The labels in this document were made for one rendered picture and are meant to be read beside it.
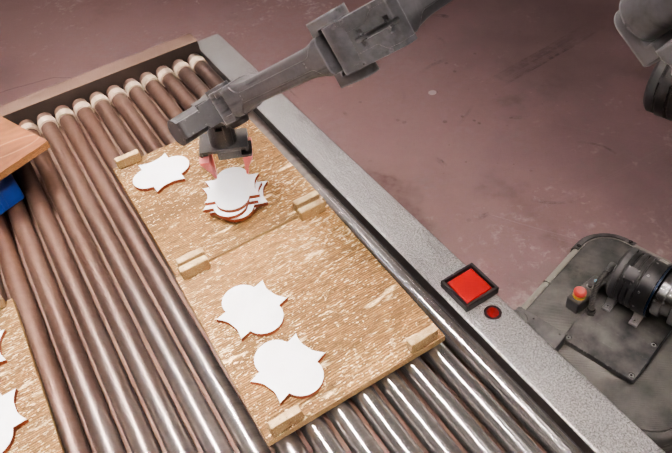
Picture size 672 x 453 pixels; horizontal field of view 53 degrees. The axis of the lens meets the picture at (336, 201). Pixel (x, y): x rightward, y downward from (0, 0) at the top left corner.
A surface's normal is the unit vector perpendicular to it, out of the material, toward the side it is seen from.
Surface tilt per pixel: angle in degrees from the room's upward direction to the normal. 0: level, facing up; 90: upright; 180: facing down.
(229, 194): 0
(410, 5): 55
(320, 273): 0
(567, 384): 0
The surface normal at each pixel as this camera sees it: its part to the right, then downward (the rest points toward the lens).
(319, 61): -0.64, 0.54
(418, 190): -0.10, -0.72
